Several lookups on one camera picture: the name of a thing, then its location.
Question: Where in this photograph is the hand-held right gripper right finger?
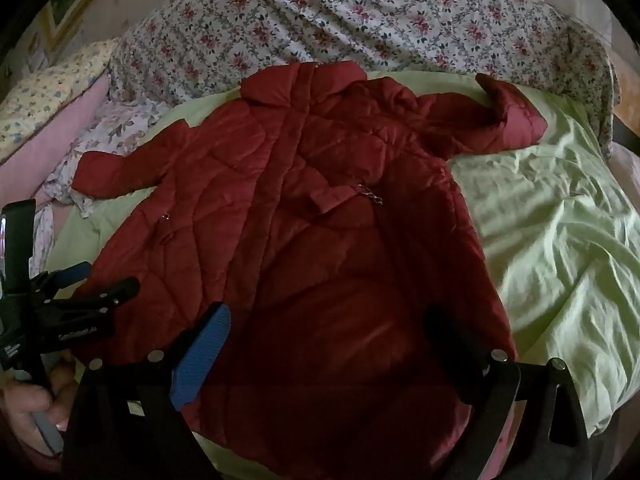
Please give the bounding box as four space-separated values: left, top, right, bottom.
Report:
422 304 593 480

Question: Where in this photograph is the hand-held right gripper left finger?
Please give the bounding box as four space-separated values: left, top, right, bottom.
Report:
62 302 233 480

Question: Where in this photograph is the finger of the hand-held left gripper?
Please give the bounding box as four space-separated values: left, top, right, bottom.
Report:
31 262 93 292
37 276 141 347

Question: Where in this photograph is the red quilted coat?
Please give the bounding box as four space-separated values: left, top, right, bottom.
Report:
71 60 548 480

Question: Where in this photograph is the person's left hand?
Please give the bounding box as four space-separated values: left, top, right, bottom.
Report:
0 350 77 457

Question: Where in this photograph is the pink cloth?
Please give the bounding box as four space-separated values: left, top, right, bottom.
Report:
0 77 112 241

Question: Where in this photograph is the light green bed sheet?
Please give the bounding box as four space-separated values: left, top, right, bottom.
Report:
47 72 636 480

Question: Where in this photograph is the yellow floral pillow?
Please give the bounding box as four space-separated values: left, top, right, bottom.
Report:
0 37 121 161

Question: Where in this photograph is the white floral duvet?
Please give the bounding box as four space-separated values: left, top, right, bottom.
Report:
37 0 621 221

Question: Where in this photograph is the gold picture frame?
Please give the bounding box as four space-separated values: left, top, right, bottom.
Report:
30 0 131 48

